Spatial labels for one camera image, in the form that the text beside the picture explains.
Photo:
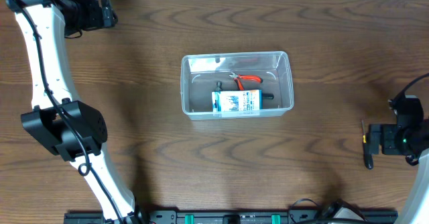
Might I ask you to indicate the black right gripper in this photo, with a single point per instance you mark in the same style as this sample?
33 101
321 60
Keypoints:
391 145

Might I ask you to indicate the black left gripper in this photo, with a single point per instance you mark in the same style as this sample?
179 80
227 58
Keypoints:
107 11

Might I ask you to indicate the black yellow screwdriver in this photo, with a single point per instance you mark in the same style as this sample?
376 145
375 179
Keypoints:
367 157

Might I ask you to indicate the clear plastic container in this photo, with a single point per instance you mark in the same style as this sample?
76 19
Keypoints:
200 73

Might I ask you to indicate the small black-handled hammer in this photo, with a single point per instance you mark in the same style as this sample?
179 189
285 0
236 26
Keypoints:
263 95

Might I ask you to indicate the red-handled pliers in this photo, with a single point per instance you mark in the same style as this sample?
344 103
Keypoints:
239 77

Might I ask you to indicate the blue white screwdriver box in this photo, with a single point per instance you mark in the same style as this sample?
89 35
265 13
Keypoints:
227 101

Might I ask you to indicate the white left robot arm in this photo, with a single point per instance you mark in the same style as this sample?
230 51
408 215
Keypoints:
59 120

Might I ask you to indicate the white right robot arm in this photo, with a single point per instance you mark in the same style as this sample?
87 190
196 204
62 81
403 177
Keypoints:
415 209

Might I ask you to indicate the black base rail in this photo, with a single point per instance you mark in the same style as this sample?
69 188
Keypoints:
266 217

